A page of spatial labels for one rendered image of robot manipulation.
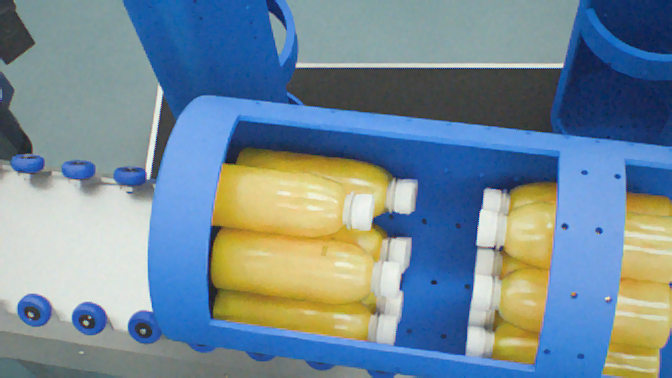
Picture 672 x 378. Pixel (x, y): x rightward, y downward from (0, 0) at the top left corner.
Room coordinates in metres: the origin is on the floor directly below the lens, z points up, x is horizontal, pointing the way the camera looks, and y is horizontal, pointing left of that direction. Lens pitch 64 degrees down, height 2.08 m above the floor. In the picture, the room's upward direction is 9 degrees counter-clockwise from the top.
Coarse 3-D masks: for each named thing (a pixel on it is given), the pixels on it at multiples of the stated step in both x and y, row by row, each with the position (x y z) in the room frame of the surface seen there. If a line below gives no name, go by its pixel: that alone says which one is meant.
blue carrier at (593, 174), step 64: (192, 128) 0.52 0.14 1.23; (256, 128) 0.59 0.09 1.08; (320, 128) 0.50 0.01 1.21; (384, 128) 0.49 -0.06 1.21; (448, 128) 0.48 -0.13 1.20; (192, 192) 0.44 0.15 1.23; (448, 192) 0.50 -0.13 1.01; (576, 192) 0.37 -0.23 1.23; (640, 192) 0.44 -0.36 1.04; (192, 256) 0.38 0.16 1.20; (448, 256) 0.43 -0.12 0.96; (576, 256) 0.31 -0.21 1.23; (192, 320) 0.34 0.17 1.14; (448, 320) 0.35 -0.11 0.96; (576, 320) 0.26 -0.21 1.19
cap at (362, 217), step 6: (360, 198) 0.43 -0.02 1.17; (366, 198) 0.43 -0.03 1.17; (372, 198) 0.43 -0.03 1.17; (354, 204) 0.43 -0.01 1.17; (360, 204) 0.42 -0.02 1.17; (366, 204) 0.42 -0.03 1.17; (372, 204) 0.43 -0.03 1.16; (354, 210) 0.42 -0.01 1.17; (360, 210) 0.42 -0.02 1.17; (366, 210) 0.42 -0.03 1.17; (372, 210) 0.43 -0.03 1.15; (354, 216) 0.41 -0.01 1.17; (360, 216) 0.41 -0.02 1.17; (366, 216) 0.41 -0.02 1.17; (354, 222) 0.41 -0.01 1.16; (360, 222) 0.41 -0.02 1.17; (366, 222) 0.41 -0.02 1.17; (360, 228) 0.41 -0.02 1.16; (366, 228) 0.40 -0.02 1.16
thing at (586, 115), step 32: (608, 0) 1.14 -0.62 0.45; (640, 0) 1.13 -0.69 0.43; (576, 32) 1.02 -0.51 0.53; (608, 32) 0.95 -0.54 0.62; (640, 32) 1.12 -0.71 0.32; (576, 64) 1.12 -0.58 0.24; (608, 64) 0.92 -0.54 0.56; (640, 64) 0.88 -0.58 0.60; (576, 96) 1.08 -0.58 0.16; (608, 96) 1.07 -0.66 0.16; (640, 96) 1.06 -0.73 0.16; (576, 128) 1.00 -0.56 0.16; (608, 128) 0.99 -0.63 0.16; (640, 128) 0.97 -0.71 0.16
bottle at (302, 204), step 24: (240, 168) 0.49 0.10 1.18; (264, 168) 0.48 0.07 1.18; (240, 192) 0.45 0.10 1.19; (264, 192) 0.45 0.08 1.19; (288, 192) 0.44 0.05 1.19; (312, 192) 0.44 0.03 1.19; (336, 192) 0.44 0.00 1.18; (216, 216) 0.44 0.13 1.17; (240, 216) 0.43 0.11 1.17; (264, 216) 0.43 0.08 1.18; (288, 216) 0.42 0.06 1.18; (312, 216) 0.42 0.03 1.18; (336, 216) 0.42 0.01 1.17
